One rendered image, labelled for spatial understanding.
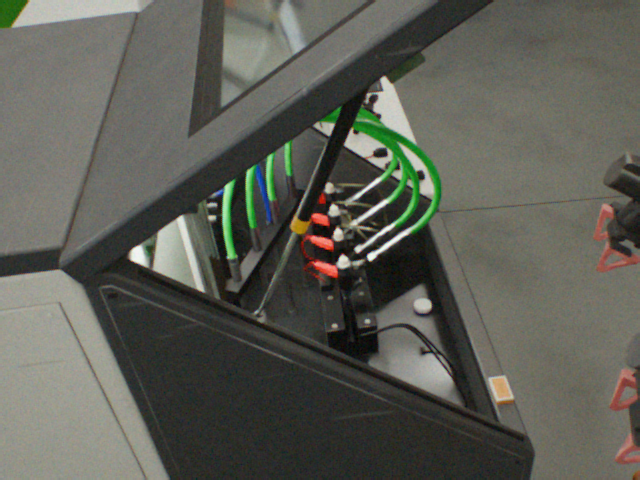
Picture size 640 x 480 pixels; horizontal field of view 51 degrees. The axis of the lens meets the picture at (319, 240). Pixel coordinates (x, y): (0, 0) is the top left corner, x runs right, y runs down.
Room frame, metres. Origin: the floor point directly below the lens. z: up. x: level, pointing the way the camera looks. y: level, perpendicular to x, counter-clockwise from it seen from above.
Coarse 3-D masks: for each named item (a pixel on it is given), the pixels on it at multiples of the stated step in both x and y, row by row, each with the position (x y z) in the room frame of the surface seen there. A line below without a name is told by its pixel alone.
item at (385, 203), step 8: (336, 112) 1.08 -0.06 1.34; (272, 160) 1.08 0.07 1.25; (400, 160) 1.08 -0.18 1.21; (272, 168) 1.08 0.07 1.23; (272, 176) 1.08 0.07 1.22; (272, 184) 1.08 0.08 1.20; (400, 184) 1.08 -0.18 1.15; (272, 192) 1.08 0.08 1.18; (400, 192) 1.08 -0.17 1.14; (272, 200) 1.08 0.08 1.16; (384, 200) 1.08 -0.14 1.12; (392, 200) 1.08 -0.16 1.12; (272, 208) 1.07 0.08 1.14; (376, 208) 1.08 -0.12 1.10; (384, 208) 1.08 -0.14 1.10; (272, 216) 1.08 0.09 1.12; (360, 216) 1.09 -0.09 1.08; (368, 216) 1.08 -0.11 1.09; (352, 224) 1.08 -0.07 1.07; (360, 224) 1.08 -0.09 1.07
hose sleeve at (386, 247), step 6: (408, 228) 0.93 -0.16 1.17; (402, 234) 0.92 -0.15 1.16; (408, 234) 0.92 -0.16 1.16; (390, 240) 0.93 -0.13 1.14; (396, 240) 0.92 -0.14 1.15; (402, 240) 0.92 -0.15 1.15; (384, 246) 0.92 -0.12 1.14; (390, 246) 0.92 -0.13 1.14; (396, 246) 0.92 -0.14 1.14; (378, 252) 0.92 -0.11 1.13; (384, 252) 0.92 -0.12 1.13
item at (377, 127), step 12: (324, 120) 0.92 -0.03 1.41; (336, 120) 0.92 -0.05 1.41; (360, 120) 0.92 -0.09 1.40; (384, 132) 0.92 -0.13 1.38; (396, 132) 0.92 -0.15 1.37; (408, 144) 0.92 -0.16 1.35; (420, 156) 0.92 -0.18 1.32; (432, 168) 0.92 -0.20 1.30; (228, 192) 0.92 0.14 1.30; (228, 204) 0.92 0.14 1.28; (432, 204) 0.92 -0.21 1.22; (228, 216) 0.92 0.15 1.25; (432, 216) 0.92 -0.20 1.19; (228, 228) 0.92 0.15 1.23; (420, 228) 0.92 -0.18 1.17; (228, 240) 0.91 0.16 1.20; (228, 252) 0.92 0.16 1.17
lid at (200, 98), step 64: (192, 0) 1.08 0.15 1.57; (256, 0) 0.92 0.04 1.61; (320, 0) 0.77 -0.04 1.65; (384, 0) 0.61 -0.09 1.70; (448, 0) 0.56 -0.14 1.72; (128, 64) 1.02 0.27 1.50; (192, 64) 0.82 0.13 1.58; (256, 64) 0.72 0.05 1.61; (320, 64) 0.58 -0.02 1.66; (384, 64) 0.56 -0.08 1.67; (128, 128) 0.77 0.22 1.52; (192, 128) 0.64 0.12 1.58; (256, 128) 0.56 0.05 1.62; (128, 192) 0.60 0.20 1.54; (192, 192) 0.55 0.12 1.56; (64, 256) 0.56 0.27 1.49
